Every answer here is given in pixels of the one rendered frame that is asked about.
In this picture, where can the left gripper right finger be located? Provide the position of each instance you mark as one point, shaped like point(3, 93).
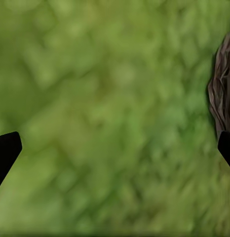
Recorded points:
point(224, 145)

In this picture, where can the wicker basket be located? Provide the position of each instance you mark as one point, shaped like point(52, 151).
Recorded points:
point(219, 89)

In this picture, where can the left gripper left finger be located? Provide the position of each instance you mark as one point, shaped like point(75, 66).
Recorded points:
point(10, 148)

